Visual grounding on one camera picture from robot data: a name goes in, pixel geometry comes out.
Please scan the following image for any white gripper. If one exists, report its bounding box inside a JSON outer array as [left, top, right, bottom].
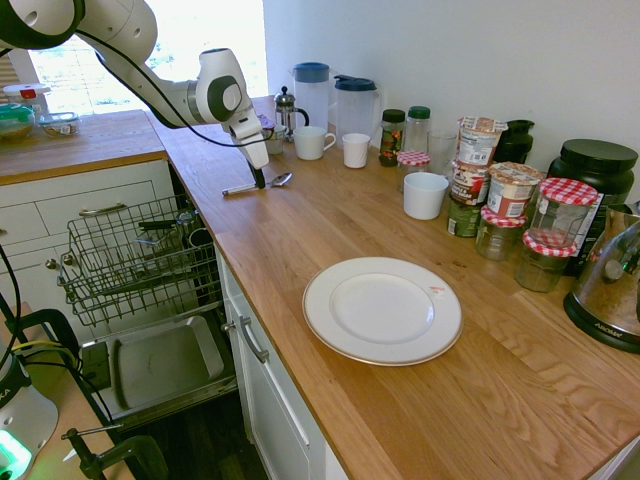
[[228, 114, 272, 192]]

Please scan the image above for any metal spoon white handle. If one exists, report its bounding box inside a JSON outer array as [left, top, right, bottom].
[[222, 172, 294, 197]]

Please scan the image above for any dishwasher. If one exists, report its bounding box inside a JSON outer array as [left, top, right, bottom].
[[67, 159, 239, 431]]

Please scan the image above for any small patterned white cup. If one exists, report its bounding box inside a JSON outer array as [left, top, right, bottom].
[[263, 124, 289, 155]]

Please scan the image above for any large white mug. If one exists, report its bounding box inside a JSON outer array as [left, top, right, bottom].
[[292, 125, 337, 161]]

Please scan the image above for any glass french press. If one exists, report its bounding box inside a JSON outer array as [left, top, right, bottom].
[[273, 85, 310, 144]]

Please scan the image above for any clear pitcher light blue lid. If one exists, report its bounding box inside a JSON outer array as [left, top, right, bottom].
[[292, 61, 331, 134]]

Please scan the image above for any white ribbed cup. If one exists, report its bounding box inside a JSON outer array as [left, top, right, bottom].
[[341, 132, 372, 170]]

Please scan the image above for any clear pitcher dark teal lid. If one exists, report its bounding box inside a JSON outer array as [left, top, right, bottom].
[[333, 74, 384, 146]]

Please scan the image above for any dark spice jar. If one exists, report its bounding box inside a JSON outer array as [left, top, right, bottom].
[[378, 108, 406, 168]]

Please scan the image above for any glass jar red checked lid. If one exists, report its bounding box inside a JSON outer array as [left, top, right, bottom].
[[528, 177, 600, 249], [474, 204, 529, 262], [396, 150, 432, 195], [513, 230, 579, 294]]

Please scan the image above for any bright window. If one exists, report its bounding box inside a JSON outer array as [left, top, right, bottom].
[[24, 0, 266, 114]]

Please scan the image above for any clear bottle green lid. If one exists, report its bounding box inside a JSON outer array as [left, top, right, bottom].
[[404, 105, 432, 154]]

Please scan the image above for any plain white cup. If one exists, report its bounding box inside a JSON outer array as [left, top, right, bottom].
[[402, 172, 450, 221]]

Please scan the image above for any white plate gold rim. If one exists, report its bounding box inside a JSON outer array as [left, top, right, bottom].
[[301, 256, 465, 368]]

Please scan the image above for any clear drinking glass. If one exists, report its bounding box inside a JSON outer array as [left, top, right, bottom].
[[427, 129, 459, 176]]

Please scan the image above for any green tin can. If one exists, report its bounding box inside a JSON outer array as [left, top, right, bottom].
[[446, 193, 482, 239]]

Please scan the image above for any clear food container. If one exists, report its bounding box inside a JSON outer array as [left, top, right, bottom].
[[38, 111, 81, 138]]

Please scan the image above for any yoghurt cup red label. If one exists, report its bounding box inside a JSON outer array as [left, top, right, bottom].
[[451, 159, 491, 207], [457, 116, 510, 167], [487, 161, 545, 220]]

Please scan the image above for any white box red clip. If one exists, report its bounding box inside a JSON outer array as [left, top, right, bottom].
[[2, 83, 51, 114]]

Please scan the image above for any food container green lid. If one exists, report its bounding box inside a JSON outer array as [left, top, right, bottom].
[[0, 103, 37, 141]]

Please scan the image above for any black lidded container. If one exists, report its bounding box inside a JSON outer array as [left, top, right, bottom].
[[493, 119, 536, 165]]

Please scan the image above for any black table clamp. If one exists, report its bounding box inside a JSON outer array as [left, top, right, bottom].
[[62, 427, 169, 480]]

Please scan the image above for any large black powder tub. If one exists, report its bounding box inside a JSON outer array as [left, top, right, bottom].
[[545, 138, 640, 279]]

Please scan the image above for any stainless steel electric kettle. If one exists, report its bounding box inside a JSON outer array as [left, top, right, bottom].
[[563, 200, 640, 355]]

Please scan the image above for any brass drawer handle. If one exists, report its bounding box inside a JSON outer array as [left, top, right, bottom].
[[78, 202, 129, 217]]

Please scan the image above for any metal drawer handle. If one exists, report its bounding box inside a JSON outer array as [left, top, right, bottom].
[[238, 315, 271, 365]]

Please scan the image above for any wire dishwasher rack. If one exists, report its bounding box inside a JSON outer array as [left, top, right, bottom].
[[57, 194, 216, 329]]

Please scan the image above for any thin black cable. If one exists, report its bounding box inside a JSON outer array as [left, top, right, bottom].
[[74, 29, 264, 149]]

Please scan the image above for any yellow cable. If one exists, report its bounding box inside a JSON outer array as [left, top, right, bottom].
[[9, 339, 81, 371]]

